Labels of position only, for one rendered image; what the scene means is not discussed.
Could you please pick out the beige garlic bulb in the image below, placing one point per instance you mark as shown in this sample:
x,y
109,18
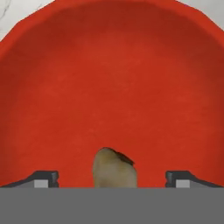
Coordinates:
x,y
114,172

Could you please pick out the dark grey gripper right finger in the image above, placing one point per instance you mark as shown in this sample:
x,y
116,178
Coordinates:
x,y
178,177

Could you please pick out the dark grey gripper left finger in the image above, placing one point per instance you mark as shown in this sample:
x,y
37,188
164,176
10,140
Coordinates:
x,y
46,177

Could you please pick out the red mixing bowl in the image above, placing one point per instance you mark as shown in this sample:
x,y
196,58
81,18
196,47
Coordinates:
x,y
116,87

